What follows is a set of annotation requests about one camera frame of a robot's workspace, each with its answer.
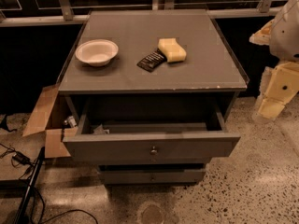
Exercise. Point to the small bottle in box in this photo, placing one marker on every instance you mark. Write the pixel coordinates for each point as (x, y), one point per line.
(70, 121)

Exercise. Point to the crumpled item inside drawer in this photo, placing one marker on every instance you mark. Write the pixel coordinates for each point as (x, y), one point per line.
(100, 130)

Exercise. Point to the grey lower drawer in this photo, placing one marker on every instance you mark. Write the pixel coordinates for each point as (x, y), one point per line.
(168, 176)

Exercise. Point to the black snack packet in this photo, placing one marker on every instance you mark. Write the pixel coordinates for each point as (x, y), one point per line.
(152, 61)

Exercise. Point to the yellow sponge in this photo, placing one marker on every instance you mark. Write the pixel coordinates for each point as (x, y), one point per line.
(172, 50)

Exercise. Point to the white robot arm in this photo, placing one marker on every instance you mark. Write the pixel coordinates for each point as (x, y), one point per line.
(282, 36)

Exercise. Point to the white paper bowl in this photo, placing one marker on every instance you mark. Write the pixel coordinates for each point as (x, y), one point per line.
(96, 53)

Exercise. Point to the grey top drawer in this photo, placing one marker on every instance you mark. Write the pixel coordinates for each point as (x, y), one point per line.
(150, 143)

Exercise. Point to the grey drawer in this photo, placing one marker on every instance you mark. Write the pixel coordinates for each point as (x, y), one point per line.
(150, 143)
(168, 176)

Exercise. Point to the black power adapter with cable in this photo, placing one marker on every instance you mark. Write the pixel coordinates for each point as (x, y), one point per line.
(17, 158)

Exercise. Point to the metal window railing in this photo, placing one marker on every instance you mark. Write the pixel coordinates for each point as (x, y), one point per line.
(44, 12)

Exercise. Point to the brown cardboard box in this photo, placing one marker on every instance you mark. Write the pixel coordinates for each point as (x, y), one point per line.
(50, 118)

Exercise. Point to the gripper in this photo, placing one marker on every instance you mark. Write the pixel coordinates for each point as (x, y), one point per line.
(286, 34)

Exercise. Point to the grey wooden cabinet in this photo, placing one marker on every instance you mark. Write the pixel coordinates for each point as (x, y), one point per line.
(183, 92)

